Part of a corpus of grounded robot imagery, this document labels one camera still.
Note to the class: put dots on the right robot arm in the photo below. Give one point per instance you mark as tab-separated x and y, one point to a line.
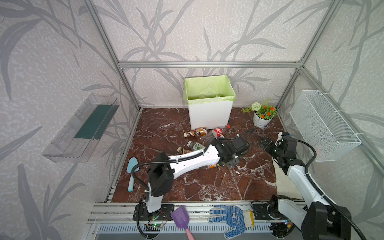
322	219

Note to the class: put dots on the green circuit board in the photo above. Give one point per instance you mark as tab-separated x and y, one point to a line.
155	226

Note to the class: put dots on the green bin liner bag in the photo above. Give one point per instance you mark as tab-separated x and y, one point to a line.
203	90

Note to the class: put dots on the cream rubber glove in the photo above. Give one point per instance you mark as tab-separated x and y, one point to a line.
284	185

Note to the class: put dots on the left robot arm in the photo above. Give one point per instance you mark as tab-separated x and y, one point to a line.
158	176

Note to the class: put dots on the clear acrylic wall shelf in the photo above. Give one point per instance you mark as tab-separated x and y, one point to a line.
78	139

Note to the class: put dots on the white wire mesh basket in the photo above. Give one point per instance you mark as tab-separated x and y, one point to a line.
323	127

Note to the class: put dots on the purple plastic scoop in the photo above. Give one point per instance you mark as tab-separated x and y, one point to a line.
181	218

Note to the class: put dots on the lime label tea bottle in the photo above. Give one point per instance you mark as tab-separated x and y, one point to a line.
195	146

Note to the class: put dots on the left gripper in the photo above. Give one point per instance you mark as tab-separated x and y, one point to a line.
232	160

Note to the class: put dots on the teal plastic spatula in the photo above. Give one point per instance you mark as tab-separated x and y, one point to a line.
132	162

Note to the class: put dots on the blue dotted work glove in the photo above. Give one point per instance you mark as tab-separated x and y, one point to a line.
237	219

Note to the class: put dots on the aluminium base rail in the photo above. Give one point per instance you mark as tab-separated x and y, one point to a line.
115	213

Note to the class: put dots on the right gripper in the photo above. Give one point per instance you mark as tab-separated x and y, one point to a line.
267	144

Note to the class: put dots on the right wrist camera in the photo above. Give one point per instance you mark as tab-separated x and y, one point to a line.
282	134

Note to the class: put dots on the brown gold coffee bottle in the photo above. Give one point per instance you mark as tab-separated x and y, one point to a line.
199	132

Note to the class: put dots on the white pot flower plant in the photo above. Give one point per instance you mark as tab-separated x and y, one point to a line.
263	113

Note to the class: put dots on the red label cola bottle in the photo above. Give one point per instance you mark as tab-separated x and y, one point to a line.
215	133

